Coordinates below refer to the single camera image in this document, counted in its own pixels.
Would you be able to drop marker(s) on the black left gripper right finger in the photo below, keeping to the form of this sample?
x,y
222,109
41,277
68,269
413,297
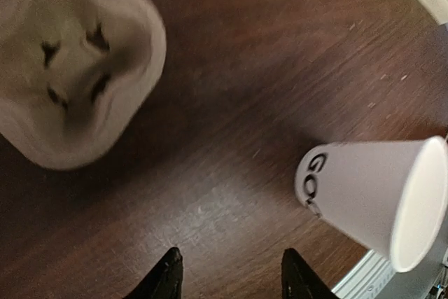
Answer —
x,y
299,281

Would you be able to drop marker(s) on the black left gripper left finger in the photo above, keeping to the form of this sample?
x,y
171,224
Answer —
x,y
164,280

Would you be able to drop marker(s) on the white paper coffee cup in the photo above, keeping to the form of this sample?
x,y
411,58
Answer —
x,y
389,196

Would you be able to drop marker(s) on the brown pulp cup carrier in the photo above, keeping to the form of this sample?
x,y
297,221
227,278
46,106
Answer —
x,y
74,73

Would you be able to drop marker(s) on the aluminium front rail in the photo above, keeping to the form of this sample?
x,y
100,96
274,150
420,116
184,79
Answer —
x,y
366,279

